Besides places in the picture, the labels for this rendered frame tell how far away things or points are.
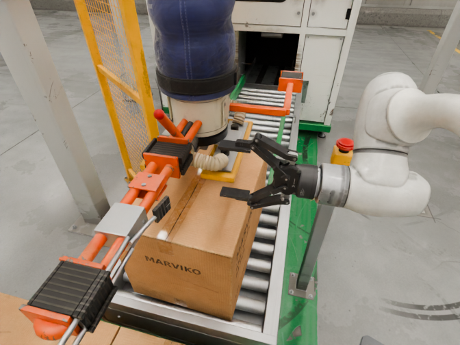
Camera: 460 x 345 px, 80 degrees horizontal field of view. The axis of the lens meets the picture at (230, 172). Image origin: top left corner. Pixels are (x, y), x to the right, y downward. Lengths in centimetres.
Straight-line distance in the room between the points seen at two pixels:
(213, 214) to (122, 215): 41
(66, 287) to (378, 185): 55
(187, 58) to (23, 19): 109
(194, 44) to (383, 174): 49
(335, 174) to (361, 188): 6
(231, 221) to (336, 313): 113
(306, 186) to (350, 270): 148
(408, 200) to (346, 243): 155
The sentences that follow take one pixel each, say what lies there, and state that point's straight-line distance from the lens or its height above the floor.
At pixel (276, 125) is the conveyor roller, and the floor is 53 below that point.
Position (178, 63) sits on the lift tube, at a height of 139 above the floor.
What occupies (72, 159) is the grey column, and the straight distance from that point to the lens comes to 190.
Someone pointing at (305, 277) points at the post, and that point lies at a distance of 173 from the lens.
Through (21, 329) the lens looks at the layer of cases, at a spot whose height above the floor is 54.
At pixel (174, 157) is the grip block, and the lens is 62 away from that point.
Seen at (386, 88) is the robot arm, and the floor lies 139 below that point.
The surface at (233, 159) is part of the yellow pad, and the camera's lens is 83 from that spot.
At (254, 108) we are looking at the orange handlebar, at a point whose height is 122.
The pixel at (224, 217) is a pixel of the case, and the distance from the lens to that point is 87.
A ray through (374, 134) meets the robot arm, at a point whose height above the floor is 132.
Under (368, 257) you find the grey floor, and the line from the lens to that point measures 214.
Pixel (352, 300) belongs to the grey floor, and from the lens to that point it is 192.
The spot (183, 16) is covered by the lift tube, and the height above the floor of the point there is 149.
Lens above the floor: 160
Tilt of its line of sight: 39 degrees down
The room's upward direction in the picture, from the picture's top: straight up
